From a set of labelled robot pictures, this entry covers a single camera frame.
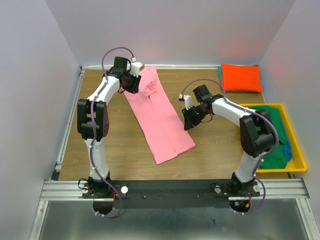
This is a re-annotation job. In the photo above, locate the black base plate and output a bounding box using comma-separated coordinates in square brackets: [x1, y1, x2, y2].
[78, 178, 261, 216]

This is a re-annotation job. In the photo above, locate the folded blue t shirt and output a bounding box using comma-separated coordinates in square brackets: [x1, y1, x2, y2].
[217, 65, 223, 85]

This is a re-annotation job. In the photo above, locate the yellow plastic bin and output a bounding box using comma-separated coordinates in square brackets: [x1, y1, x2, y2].
[243, 103, 308, 174]

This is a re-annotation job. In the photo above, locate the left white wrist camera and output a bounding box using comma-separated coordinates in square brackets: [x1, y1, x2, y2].
[129, 57, 145, 77]

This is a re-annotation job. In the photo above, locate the green t shirt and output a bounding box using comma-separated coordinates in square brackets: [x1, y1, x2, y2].
[251, 105, 288, 170]

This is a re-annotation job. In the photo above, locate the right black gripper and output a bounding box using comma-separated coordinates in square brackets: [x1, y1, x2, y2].
[181, 105, 209, 131]

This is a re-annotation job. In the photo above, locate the pink t shirt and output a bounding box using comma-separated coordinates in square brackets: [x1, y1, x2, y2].
[124, 66, 196, 165]

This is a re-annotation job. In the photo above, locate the folded orange t shirt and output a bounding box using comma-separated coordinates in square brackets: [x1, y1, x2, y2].
[221, 63, 263, 93]

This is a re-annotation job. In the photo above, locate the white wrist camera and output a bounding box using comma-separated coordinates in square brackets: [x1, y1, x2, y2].
[129, 57, 145, 77]
[178, 93, 194, 111]

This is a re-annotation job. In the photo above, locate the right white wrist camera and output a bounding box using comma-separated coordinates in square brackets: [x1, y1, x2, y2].
[178, 93, 194, 111]

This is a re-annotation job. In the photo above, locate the blue t shirt in bin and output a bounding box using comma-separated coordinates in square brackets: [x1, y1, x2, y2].
[281, 123, 293, 162]

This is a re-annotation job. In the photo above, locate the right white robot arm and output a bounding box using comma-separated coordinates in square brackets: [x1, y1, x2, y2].
[178, 84, 279, 196]

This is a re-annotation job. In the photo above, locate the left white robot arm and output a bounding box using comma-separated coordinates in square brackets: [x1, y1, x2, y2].
[77, 56, 144, 198]

